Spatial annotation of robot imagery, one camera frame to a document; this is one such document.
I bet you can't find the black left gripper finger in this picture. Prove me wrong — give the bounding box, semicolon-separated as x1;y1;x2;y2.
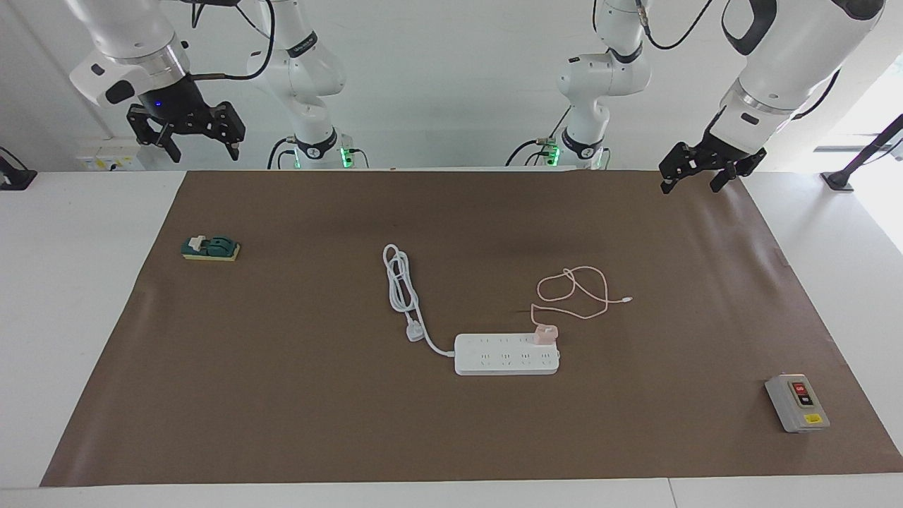
660;143;705;194
710;164;756;193

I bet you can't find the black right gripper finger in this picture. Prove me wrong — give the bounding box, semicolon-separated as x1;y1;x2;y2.
205;102;246;162
127;106;182;164

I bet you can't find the white power strip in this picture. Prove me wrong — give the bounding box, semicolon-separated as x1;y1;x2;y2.
454;332;562;376

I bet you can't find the black stand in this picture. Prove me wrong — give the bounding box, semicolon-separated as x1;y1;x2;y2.
820;113;903;193

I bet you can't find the black clamp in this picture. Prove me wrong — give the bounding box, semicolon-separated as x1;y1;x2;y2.
0;147;37;191

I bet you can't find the brown paper mat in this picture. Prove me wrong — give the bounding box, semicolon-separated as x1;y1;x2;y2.
40;168;903;488

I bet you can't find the white wall socket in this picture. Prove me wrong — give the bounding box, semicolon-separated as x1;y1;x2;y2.
76;138;145;172

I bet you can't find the black right arm base cable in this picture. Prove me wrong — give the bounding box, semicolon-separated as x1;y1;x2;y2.
267;136;301;170

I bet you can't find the black arm base cable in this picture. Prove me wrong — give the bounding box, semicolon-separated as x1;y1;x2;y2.
506;106;572;168
267;136;301;170

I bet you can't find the green knife switch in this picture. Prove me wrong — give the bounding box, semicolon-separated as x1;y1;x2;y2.
181;234;241;262

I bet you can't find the black left arm base cable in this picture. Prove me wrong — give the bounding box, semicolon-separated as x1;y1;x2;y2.
506;106;572;168

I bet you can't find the grey on-off switch box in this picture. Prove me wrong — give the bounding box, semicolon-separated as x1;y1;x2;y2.
765;373;831;433

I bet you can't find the white power strip cord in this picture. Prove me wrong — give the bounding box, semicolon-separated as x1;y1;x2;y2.
382;243;458;358

